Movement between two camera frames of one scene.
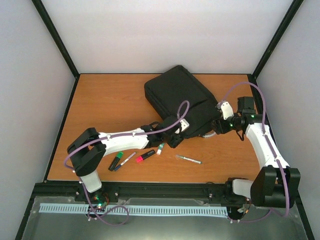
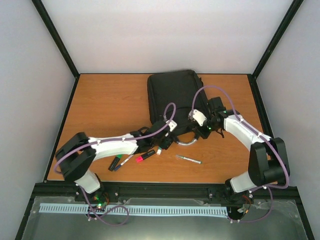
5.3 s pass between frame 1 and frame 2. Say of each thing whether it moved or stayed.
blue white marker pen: stayed
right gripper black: moved
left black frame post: stayed
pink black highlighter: stayed
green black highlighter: stayed
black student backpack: moved
